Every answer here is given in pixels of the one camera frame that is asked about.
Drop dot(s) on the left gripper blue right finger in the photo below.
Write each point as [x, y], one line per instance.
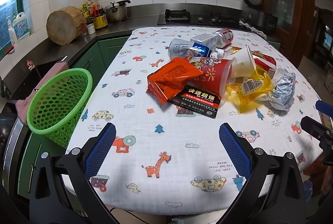
[237, 150]

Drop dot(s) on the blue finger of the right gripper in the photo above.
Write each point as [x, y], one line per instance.
[322, 134]
[324, 108]

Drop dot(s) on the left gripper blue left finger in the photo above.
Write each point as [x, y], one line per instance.
[97, 149]

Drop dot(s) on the silver foil paper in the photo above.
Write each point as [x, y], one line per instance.
[281, 98]

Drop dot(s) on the black red card box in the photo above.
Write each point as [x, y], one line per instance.
[197, 101]

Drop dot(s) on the yellow plastic wrapper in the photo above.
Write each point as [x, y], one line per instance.
[259, 83]

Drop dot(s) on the clear red printed plastic cup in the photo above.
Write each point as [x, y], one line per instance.
[216, 73]

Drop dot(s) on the white paper cup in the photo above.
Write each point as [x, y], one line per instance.
[243, 64]

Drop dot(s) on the orange snack bag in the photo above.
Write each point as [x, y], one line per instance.
[171, 79]

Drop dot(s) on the white milk carton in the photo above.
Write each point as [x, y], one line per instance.
[212, 41]

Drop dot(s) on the red cola can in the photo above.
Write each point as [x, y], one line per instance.
[224, 38]

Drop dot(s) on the blue silver beer can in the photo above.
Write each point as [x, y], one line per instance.
[182, 48]

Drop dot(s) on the amber tea bottle red label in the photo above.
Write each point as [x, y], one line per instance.
[264, 61]

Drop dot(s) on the green plastic mesh basket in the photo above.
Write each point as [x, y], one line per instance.
[57, 106]

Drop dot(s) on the white cartoon print tablecloth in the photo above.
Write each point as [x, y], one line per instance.
[167, 161]

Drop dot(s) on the pink dish towel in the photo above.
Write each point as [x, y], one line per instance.
[22, 105]

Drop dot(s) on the white rag on counter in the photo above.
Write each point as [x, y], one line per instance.
[253, 29]

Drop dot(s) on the small white seasoning jar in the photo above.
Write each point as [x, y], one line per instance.
[90, 26]

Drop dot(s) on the yellow label sauce jar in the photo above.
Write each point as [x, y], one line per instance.
[99, 14]

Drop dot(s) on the round wooden chopping block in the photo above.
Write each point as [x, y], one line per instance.
[65, 25]

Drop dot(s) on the steel pressure cooker pot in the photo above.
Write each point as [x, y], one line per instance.
[117, 11]

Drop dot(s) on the black gas stove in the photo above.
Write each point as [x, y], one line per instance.
[228, 19]

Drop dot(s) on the white detergent jug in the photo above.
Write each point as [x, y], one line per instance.
[21, 27]

